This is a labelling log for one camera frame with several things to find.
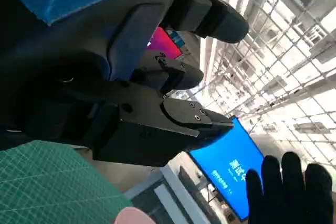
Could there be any blue display screen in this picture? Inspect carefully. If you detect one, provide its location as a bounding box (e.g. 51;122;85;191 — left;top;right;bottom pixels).
188;117;265;221

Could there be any pink bowl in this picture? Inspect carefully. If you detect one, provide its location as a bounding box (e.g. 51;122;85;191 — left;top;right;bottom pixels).
115;207;158;224

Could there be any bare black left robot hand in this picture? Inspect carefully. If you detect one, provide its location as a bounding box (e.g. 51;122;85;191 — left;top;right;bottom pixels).
0;0;249;168

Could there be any green cutting mat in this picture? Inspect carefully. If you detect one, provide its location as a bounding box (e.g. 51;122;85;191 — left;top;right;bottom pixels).
0;140;134;224

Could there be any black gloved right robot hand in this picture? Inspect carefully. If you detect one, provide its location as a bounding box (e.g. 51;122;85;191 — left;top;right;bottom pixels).
246;151;334;224

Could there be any pink and red display screen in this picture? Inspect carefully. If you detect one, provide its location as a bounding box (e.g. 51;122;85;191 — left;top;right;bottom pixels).
146;26;186;61

